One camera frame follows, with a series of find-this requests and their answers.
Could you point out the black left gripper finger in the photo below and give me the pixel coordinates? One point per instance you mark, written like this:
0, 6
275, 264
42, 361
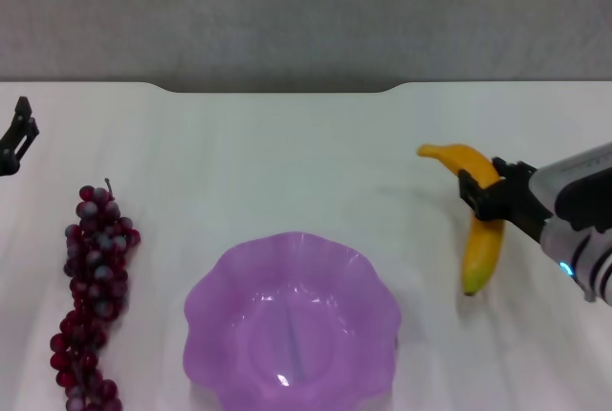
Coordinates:
19, 134

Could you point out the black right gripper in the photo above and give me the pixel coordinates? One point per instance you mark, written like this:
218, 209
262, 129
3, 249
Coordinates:
523, 205

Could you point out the yellow banana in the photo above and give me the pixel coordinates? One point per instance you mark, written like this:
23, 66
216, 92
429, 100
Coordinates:
483, 253

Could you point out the dark red grape bunch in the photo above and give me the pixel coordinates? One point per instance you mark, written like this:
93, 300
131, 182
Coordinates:
95, 258

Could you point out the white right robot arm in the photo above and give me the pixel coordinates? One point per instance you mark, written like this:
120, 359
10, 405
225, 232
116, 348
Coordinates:
583, 263

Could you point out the purple wavy plastic plate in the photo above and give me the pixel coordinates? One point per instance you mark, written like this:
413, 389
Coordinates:
287, 310

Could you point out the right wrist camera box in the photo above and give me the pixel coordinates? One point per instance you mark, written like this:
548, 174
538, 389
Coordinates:
583, 191

